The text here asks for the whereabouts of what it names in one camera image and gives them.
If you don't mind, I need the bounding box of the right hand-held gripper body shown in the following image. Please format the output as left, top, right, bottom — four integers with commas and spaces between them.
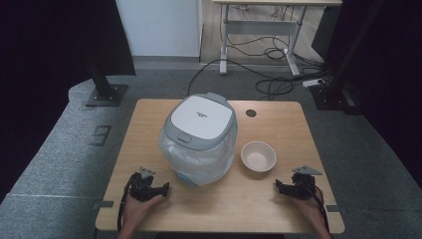
292, 165, 323, 200

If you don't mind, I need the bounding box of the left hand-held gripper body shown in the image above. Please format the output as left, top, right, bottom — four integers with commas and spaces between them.
128, 166, 157, 202

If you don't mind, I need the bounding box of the beige bowl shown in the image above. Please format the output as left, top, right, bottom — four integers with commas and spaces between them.
240, 140, 278, 173

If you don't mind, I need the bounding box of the clear storage container grey lid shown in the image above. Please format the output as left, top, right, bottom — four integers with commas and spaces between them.
157, 92, 239, 187

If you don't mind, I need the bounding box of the person's right hand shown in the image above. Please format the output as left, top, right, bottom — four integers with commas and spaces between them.
292, 188, 324, 225

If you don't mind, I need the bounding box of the person's left hand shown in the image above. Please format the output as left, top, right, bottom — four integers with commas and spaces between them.
121, 194, 163, 230

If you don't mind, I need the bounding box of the grey floor outlet plate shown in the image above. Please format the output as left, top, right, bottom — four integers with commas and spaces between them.
90, 124, 112, 147

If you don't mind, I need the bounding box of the white power strip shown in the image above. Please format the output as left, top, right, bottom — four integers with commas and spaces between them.
302, 78, 326, 89

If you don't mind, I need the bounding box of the black metal stand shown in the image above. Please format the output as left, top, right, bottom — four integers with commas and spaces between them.
309, 0, 387, 116
85, 62, 129, 109

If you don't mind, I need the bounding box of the black curtain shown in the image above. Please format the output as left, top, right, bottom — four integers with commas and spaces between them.
0, 0, 136, 204
341, 0, 422, 190

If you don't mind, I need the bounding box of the black box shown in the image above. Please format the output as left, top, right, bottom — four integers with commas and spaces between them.
311, 5, 342, 62

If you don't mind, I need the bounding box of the white desk with metal legs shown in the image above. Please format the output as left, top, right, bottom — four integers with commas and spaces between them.
212, 0, 343, 77

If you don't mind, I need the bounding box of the white panel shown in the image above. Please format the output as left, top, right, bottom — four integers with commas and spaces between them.
114, 0, 204, 58

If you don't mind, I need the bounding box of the left hand-held gripper black cable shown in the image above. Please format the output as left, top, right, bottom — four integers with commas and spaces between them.
116, 174, 134, 233

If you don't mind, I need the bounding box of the hand-held gripper black cable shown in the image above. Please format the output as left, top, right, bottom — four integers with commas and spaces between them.
116, 174, 134, 233
307, 183, 331, 234

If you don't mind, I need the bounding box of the right hand-held gripper black cable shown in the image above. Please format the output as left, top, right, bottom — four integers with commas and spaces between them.
307, 183, 331, 234

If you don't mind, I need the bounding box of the tangle of black cables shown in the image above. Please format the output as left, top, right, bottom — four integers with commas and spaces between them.
225, 33, 332, 102

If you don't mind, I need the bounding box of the long black floor cable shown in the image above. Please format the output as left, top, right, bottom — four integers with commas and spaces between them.
186, 58, 270, 98

